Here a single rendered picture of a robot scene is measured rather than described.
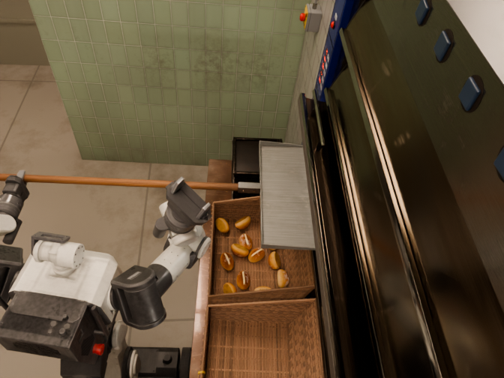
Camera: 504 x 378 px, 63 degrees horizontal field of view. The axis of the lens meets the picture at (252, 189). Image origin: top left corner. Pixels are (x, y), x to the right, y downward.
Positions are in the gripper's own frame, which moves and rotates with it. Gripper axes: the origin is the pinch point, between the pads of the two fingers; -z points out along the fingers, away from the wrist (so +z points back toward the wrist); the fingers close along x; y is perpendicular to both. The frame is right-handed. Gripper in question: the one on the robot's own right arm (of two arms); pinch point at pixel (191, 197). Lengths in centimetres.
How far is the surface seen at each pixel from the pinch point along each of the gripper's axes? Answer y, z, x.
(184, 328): -1, 173, -35
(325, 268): 19.3, 17.6, -39.1
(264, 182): 49, 62, -9
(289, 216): 42, 55, -25
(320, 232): 28.7, 21.7, -32.2
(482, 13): 56, -41, -17
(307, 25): 130, 61, 31
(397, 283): 22, 0, -51
